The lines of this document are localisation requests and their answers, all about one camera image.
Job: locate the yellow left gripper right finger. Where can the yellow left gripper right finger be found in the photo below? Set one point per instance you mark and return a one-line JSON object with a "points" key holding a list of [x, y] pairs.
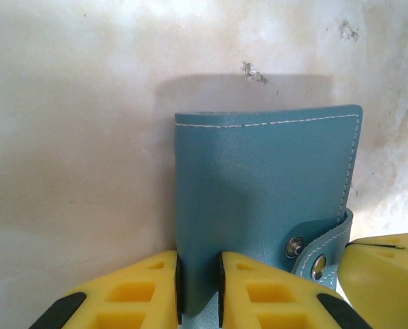
{"points": [[279, 298]]}

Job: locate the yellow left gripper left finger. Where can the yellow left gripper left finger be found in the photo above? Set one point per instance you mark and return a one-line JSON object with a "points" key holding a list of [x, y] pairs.
{"points": [[121, 294]]}

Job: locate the blue leather card holder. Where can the blue leather card holder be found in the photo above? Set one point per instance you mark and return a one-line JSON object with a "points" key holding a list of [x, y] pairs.
{"points": [[258, 171]]}

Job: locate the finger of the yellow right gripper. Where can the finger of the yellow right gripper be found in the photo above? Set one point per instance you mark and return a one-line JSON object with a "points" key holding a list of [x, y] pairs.
{"points": [[389, 288], [395, 240]]}

